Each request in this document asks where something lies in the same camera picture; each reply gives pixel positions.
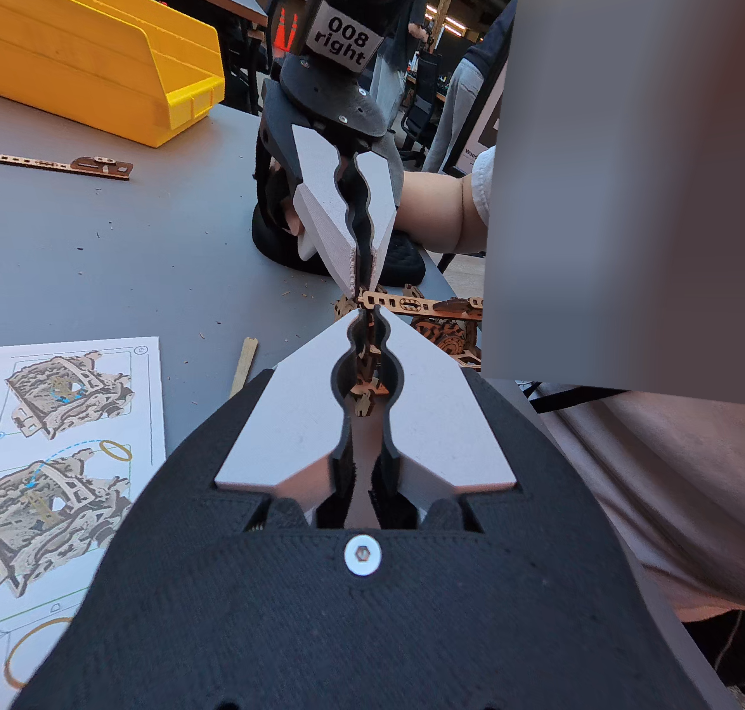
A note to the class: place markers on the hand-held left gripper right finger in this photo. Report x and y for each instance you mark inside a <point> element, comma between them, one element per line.
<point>448,430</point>

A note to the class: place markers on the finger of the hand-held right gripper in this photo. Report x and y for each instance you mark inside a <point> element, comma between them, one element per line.
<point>320,198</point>
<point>381,198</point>

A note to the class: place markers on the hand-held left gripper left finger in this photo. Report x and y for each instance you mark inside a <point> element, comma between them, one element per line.
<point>279,430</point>

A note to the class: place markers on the wooden mechanical model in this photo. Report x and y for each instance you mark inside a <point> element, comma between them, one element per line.
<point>430,314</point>

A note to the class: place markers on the person's right forearm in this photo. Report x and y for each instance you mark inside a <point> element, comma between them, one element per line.
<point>436,209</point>

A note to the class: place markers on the grey desk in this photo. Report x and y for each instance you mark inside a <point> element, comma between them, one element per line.
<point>145,256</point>

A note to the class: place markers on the person's right hand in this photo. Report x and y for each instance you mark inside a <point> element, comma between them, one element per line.
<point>293,218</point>

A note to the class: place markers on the orange traffic cone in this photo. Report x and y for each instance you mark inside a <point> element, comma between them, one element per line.
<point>293,32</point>
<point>280,32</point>

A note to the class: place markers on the small wooden stick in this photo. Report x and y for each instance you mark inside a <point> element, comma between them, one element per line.
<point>244,366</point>

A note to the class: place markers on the black office chair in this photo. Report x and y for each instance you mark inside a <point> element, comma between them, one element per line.
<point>420,105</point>

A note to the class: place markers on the white sign board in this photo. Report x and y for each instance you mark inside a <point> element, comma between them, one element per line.
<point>486,128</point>

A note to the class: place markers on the instruction booklet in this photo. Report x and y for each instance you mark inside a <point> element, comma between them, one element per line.
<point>75,460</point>

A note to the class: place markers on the person's white shirt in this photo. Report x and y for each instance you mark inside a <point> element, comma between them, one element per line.
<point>657,489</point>

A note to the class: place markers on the yellow plastic bin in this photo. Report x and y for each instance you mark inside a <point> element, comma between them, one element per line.
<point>105,52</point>

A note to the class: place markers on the wooden parts strip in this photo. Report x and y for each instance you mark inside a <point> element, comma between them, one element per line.
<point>87,167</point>

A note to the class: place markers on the person's dark pants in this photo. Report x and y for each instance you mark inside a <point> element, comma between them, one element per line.
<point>721,646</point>

